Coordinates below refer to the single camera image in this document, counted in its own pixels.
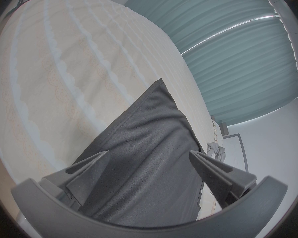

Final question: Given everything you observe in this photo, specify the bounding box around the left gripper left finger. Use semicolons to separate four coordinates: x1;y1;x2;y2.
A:
41;150;110;207

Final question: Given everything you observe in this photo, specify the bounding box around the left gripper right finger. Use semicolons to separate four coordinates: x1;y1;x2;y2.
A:
188;150;258;206

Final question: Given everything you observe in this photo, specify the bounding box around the black T-shirt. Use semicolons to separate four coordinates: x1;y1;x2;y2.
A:
72;78;205;226

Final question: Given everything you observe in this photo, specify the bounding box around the pile of clothes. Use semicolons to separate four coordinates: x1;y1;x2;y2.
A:
206;142;226;162

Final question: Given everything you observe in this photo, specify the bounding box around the bed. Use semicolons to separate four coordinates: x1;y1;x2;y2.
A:
0;0;250;222

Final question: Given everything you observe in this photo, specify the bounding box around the white printed pillow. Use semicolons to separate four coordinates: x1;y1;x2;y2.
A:
211;119;224;149

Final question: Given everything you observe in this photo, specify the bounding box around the grey bedside table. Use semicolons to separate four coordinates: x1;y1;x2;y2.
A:
219;120;229;135

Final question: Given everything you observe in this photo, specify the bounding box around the blue-green curtain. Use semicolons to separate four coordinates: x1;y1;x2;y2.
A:
124;0;280;54
181;15;298;126

